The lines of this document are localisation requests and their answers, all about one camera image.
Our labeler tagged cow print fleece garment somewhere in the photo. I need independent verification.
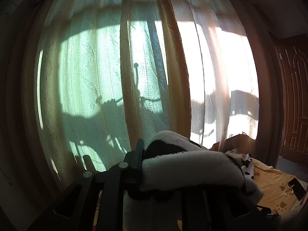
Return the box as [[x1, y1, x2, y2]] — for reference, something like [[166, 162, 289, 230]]
[[123, 131, 265, 230]]

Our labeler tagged beige lace curtain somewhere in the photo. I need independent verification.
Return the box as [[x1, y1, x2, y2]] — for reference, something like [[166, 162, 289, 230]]
[[26, 0, 279, 190]]

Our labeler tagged beige crumpled garment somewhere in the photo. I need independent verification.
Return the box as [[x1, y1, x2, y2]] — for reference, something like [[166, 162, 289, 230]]
[[210, 134, 255, 155]]

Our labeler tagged orange paw print bedspread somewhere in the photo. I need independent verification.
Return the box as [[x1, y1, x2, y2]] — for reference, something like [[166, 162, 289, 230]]
[[253, 159, 304, 215]]

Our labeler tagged brown wooden door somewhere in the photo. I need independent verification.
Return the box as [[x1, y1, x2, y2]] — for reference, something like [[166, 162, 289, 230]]
[[276, 34, 307, 166]]

